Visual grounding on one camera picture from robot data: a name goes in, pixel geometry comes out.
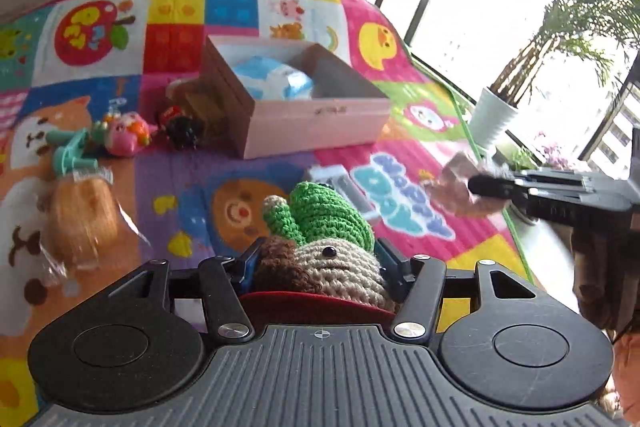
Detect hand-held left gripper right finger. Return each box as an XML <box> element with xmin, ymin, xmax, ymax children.
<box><xmin>375</xmin><ymin>238</ymin><xmax>541</xmax><ymax>344</ymax></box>

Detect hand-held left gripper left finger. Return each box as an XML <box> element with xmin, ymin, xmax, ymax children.
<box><xmin>102</xmin><ymin>239</ymin><xmax>261</xmax><ymax>344</ymax></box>

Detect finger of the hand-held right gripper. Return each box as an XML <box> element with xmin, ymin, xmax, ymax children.
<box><xmin>467</xmin><ymin>171</ymin><xmax>591</xmax><ymax>200</ymax></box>

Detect clear packet of tan balls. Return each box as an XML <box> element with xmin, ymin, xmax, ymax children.
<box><xmin>430</xmin><ymin>152</ymin><xmax>506</xmax><ymax>215</ymax></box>

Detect crochet doll with green hat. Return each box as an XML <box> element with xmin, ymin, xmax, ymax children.
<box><xmin>245</xmin><ymin>181</ymin><xmax>401</xmax><ymax>313</ymax></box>

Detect small grey blue box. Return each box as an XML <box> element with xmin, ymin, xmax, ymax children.
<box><xmin>305</xmin><ymin>166</ymin><xmax>377</xmax><ymax>220</ymax></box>

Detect red black ladybug toy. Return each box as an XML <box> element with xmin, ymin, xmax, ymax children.
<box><xmin>159</xmin><ymin>105</ymin><xmax>200</xmax><ymax>151</ymax></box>

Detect pink cardboard box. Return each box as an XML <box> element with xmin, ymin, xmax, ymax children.
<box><xmin>200</xmin><ymin>34</ymin><xmax>392</xmax><ymax>160</ymax></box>

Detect bagged bread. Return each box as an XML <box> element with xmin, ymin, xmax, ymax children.
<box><xmin>10</xmin><ymin>169</ymin><xmax>151</xmax><ymax>293</ymax></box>

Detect pink round toy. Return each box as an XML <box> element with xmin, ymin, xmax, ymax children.
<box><xmin>102</xmin><ymin>109</ymin><xmax>152</xmax><ymax>158</ymax></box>

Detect brown snack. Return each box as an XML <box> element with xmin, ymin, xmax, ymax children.
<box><xmin>166</xmin><ymin>77</ymin><xmax>226</xmax><ymax>128</ymax></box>

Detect teal toy syringe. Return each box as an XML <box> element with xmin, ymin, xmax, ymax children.
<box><xmin>46</xmin><ymin>129</ymin><xmax>101</xmax><ymax>180</ymax></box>

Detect person's right forearm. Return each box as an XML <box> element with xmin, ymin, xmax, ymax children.
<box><xmin>607</xmin><ymin>329</ymin><xmax>640</xmax><ymax>418</ymax></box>

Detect person's right hand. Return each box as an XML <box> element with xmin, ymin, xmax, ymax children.
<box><xmin>571</xmin><ymin>222</ymin><xmax>628</xmax><ymax>338</ymax></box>

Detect small flowering plant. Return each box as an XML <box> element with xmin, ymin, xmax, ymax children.
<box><xmin>510</xmin><ymin>132</ymin><xmax>576</xmax><ymax>170</ymax></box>

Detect white ribbed plant pot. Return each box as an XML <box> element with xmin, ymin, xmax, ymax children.
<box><xmin>469</xmin><ymin>87</ymin><xmax>521</xmax><ymax>152</ymax></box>

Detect colourful cartoon play mat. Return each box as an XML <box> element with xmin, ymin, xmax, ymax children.
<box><xmin>0</xmin><ymin>0</ymin><xmax>536</xmax><ymax>427</ymax></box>

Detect blue white packet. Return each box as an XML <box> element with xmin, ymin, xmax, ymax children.
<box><xmin>232</xmin><ymin>56</ymin><xmax>315</xmax><ymax>102</ymax></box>

